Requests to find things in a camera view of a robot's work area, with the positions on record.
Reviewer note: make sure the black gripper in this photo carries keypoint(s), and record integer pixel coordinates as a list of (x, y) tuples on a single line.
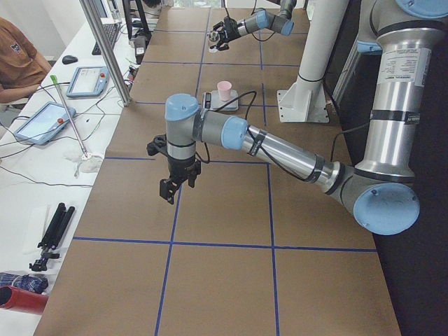
[(179, 167), (230, 29)]

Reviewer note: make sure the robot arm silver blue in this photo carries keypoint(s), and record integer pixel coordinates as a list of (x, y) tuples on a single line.
[(280, 23), (378, 190)]

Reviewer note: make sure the digital kitchen scale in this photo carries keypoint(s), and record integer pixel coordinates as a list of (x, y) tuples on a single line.
[(211, 100)]

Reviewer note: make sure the black device with label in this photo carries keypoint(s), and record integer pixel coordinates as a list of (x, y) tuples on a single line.
[(139, 48)]

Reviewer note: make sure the black computer keyboard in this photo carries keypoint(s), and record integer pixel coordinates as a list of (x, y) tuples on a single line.
[(111, 32)]

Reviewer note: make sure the black folded tripod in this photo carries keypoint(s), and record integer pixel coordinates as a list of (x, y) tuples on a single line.
[(53, 237)]

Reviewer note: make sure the grey teach pendant red button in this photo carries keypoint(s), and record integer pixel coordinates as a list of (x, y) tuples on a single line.
[(41, 127)]

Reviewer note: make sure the black computer mouse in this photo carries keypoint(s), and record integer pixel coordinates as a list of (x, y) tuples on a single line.
[(69, 59)]

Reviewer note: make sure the long metal reacher rod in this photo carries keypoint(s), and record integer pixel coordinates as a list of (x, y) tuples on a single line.
[(85, 154)]

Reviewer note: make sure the blue patterned cloth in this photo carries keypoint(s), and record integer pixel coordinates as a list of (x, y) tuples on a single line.
[(31, 283)]

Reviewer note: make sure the person in orange shirt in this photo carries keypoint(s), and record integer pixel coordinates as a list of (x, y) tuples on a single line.
[(23, 67)]

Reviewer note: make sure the red cylinder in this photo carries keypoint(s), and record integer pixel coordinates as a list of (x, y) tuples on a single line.
[(18, 300)]

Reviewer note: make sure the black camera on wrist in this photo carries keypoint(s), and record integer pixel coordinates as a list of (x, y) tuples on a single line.
[(157, 145)]

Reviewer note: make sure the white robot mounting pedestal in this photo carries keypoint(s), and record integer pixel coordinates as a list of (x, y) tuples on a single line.
[(304, 101)]

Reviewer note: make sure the aluminium frame post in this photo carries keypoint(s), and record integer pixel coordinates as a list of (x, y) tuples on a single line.
[(107, 53)]

